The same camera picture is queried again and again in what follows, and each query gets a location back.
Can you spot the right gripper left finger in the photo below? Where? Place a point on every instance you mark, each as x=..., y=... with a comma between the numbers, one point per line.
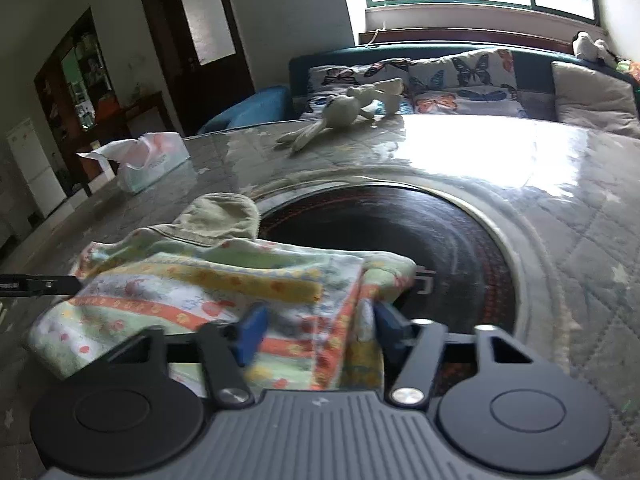
x=226, y=350

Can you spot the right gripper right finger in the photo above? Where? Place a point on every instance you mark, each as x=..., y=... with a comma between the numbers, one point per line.
x=412, y=352

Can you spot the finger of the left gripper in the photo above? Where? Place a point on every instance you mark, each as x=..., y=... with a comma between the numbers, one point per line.
x=39, y=285

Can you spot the colourful patterned child garment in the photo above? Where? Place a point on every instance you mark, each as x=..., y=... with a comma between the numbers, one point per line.
x=210, y=265

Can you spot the round induction cooktop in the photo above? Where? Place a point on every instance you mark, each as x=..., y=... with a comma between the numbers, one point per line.
x=462, y=276

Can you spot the white refrigerator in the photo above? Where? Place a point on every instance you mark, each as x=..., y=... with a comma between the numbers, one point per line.
x=35, y=167

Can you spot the tissue pack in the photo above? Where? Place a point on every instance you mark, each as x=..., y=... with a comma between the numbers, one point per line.
x=143, y=161

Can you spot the dark wooden shelf unit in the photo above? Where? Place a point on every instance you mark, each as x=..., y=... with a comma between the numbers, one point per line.
x=76, y=93

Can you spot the dark wooden side table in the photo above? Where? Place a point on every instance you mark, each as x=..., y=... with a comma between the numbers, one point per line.
x=111, y=124

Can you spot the white plush bunny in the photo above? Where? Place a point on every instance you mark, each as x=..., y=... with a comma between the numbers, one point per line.
x=342, y=111

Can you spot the butterfly print pillow right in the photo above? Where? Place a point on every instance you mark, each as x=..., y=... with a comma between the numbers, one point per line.
x=479, y=82

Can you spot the butterfly print pillow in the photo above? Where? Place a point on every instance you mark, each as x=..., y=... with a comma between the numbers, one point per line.
x=479, y=82
x=325, y=81

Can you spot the blue sofa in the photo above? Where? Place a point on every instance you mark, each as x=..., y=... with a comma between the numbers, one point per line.
x=524, y=74

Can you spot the butterfly print pillow left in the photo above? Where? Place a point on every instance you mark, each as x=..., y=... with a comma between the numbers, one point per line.
x=325, y=81

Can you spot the grey cushion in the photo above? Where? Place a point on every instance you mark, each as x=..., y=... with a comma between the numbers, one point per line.
x=589, y=99

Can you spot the dark wooden door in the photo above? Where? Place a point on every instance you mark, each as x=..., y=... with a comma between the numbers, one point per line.
x=200, y=51

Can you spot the black white plush toy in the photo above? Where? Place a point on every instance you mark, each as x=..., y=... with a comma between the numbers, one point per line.
x=593, y=51

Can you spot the pink green plush toy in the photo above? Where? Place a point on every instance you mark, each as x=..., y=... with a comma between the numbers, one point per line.
x=630, y=68

